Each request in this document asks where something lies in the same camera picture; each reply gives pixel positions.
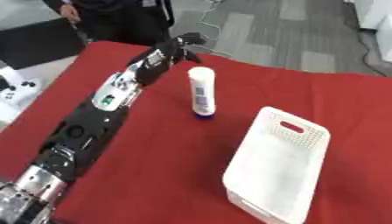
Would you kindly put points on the person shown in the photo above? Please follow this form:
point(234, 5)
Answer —
point(122, 17)

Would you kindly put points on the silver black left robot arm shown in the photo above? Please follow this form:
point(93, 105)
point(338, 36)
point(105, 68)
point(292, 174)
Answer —
point(81, 131)

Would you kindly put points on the white perforated plastic basket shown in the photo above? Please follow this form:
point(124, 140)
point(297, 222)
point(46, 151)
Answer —
point(278, 163)

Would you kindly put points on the person's hand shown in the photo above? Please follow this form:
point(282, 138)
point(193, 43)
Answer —
point(70, 13)

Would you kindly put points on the white game controller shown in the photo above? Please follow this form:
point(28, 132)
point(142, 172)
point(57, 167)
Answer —
point(18, 90)

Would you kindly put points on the white tube with blue cap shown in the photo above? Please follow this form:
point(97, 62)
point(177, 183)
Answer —
point(202, 90)

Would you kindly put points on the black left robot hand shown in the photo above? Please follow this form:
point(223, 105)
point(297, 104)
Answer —
point(158, 58)

